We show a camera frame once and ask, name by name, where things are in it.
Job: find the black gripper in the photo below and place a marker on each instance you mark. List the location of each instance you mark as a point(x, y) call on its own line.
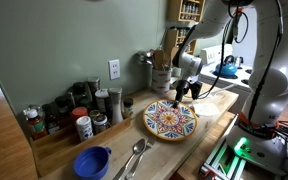
point(184, 85)

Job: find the white ceramic bowl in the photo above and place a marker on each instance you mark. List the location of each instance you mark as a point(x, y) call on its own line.
point(174, 83)

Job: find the colourful patterned ceramic plate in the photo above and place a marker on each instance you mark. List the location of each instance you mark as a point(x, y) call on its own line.
point(169, 120)

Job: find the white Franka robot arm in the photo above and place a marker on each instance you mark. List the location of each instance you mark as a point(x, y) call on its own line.
point(274, 50)

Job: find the white crock with red fish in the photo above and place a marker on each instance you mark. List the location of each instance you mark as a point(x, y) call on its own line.
point(161, 80)

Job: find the wooden spoon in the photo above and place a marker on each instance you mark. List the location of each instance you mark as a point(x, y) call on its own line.
point(174, 52)

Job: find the wooden spatula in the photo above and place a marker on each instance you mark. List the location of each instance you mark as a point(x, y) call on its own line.
point(159, 58)

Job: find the blue kettle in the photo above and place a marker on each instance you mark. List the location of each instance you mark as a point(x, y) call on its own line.
point(226, 69)

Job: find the white stove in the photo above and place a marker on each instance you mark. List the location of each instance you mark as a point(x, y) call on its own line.
point(214, 53)

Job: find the metal ladle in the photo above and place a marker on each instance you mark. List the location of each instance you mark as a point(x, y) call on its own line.
point(143, 56)

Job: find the wooden spice rack two shelves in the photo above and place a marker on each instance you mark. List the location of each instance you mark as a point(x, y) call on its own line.
point(170, 38)

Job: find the small black lid jar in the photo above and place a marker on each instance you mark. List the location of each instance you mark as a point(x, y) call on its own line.
point(128, 108)

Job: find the metal fork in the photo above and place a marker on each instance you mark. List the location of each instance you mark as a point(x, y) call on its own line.
point(149, 143)

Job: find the metal spoon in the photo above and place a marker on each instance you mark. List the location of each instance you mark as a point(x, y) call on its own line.
point(139, 146)

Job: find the tall clear grinder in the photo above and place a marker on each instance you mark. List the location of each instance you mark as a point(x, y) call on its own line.
point(116, 106)

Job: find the white plastic container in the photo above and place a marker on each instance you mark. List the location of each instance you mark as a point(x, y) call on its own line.
point(101, 100)

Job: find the wooden spice rack three shelves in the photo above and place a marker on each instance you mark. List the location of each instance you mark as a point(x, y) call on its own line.
point(174, 10)

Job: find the small silver lid jar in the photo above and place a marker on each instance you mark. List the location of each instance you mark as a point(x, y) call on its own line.
point(100, 125)

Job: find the tall metal lid jar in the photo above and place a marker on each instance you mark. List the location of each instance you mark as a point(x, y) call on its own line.
point(93, 85)

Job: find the black lid spice jar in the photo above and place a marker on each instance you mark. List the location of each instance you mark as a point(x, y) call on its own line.
point(62, 106)
point(79, 91)

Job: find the white labelled shaker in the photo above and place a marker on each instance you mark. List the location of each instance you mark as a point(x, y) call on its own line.
point(84, 130)

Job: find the red lid spice container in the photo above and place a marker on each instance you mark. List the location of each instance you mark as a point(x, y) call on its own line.
point(79, 112)

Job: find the blue plastic measuring cup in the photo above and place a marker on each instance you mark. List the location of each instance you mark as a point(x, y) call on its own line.
point(90, 163)

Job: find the wooden spice tray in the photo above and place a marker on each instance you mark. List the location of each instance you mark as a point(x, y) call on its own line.
point(60, 150)

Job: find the dark glass bottle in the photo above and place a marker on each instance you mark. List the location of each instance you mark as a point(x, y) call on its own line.
point(51, 121)

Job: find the red sauce bottle white cap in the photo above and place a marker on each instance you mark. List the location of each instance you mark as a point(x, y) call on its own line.
point(35, 125)

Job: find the white wall outlet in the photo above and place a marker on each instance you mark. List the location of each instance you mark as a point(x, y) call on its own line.
point(114, 69)

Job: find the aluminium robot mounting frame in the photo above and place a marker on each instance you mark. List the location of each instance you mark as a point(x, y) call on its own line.
point(224, 163)

